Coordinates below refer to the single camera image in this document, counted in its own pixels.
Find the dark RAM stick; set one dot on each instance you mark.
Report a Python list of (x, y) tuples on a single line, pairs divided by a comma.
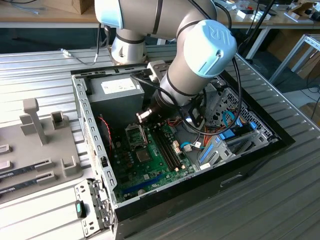
[(17, 171), (17, 186)]

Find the small white box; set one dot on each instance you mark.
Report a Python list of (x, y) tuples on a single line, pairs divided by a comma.
[(243, 14)]

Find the beige board connector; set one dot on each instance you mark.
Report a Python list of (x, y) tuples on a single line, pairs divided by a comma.
[(177, 147)]

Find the brown cardboard box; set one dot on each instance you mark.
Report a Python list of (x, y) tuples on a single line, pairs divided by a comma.
[(312, 65), (62, 5)]

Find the CPU socket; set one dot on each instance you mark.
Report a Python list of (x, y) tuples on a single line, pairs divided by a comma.
[(143, 163)]

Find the black RAM slot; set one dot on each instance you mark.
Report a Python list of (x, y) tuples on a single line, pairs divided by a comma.
[(171, 150), (163, 150), (168, 150)]

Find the grey metal disk bay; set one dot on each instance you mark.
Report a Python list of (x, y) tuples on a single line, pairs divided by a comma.
[(260, 140)]

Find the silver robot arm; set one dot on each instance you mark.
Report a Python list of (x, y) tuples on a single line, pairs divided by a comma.
[(200, 62)]

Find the round silver coin battery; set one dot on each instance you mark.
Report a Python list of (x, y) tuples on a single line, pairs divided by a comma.
[(142, 192)]

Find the grey power supply unit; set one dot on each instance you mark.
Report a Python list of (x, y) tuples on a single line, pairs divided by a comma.
[(112, 107)]

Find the black disk with blue carrier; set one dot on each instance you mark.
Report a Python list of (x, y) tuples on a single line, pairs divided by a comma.
[(226, 135)]

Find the blue plastic carrier rail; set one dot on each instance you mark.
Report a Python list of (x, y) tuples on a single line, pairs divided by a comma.
[(208, 153)]

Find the long wooden desk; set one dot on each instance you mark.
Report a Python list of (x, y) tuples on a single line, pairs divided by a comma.
[(30, 15)]

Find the black stand pole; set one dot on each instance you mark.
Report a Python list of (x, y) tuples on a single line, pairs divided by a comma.
[(260, 23)]

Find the grey parts rack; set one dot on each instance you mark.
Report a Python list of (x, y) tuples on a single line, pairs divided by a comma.
[(50, 147)]

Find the aluminium profile frame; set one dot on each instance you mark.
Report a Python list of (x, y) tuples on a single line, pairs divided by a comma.
[(287, 59)]

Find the black open PC case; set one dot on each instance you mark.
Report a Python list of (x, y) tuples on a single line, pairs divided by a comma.
[(187, 202)]

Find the grey metal drive cage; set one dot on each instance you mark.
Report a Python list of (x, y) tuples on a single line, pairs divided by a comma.
[(213, 93)]

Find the green motherboard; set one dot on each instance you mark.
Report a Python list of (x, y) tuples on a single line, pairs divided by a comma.
[(160, 175)]

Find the blue expansion slot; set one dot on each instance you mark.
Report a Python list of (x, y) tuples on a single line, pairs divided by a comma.
[(145, 185)]

